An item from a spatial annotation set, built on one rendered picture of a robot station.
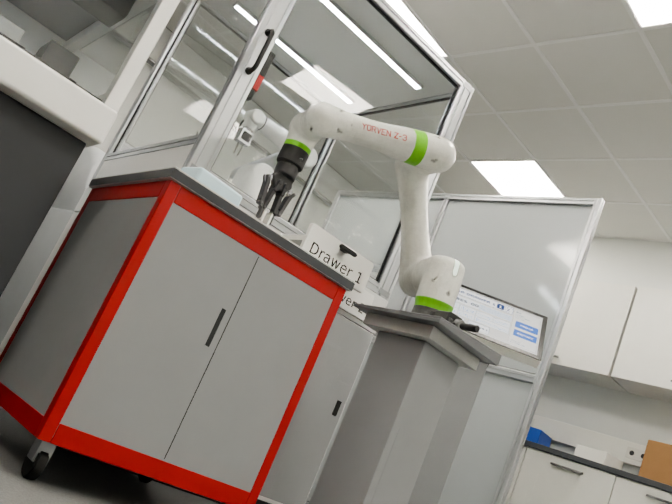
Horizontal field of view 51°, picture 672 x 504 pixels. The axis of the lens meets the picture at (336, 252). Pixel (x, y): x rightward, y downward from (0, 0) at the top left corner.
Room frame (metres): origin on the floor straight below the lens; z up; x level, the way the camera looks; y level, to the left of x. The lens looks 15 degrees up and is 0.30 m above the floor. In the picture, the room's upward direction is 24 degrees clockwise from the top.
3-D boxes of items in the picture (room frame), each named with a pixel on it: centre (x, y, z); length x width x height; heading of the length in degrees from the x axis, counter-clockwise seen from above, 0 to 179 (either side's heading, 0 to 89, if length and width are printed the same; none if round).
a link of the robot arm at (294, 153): (2.17, 0.25, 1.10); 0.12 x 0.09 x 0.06; 40
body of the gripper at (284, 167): (2.16, 0.25, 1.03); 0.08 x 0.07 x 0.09; 130
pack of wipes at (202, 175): (1.74, 0.36, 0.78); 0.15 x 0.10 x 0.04; 132
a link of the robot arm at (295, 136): (2.16, 0.25, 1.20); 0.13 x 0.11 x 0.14; 21
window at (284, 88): (2.54, 0.15, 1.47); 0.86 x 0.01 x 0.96; 125
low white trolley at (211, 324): (2.01, 0.34, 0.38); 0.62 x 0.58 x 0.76; 125
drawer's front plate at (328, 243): (2.23, -0.01, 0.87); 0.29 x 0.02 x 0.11; 125
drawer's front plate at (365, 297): (2.67, -0.09, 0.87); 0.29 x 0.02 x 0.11; 125
